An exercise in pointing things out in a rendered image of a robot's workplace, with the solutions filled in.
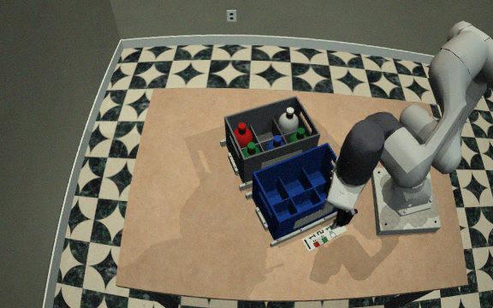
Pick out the green bottle with pale green label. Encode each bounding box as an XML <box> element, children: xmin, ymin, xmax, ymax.
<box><xmin>288</xmin><ymin>127</ymin><xmax>307</xmax><ymax>143</ymax></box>
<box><xmin>242</xmin><ymin>142</ymin><xmax>261</xmax><ymax>157</ymax></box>

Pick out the dark grey divided crate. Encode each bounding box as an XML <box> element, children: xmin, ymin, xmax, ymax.
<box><xmin>224</xmin><ymin>96</ymin><xmax>320</xmax><ymax>183</ymax></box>

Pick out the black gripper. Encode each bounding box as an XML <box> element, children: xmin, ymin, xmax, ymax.
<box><xmin>322</xmin><ymin>170</ymin><xmax>358</xmax><ymax>230</ymax></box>

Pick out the red bottle with pink label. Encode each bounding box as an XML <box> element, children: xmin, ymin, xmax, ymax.
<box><xmin>234</xmin><ymin>122</ymin><xmax>252</xmax><ymax>148</ymax></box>

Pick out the white paper pick list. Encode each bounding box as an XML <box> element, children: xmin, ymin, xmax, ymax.
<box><xmin>302</xmin><ymin>223</ymin><xmax>347</xmax><ymax>251</ymax></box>

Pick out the dark blue crate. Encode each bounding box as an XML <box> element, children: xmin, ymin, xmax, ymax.
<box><xmin>252</xmin><ymin>143</ymin><xmax>338</xmax><ymax>240</ymax></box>

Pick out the white bottle with grey label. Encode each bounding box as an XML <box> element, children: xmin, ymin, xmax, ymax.
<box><xmin>278</xmin><ymin>107</ymin><xmax>299</xmax><ymax>134</ymax></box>

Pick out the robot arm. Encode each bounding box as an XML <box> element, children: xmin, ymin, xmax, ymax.
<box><xmin>326</xmin><ymin>21</ymin><xmax>493</xmax><ymax>216</ymax></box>

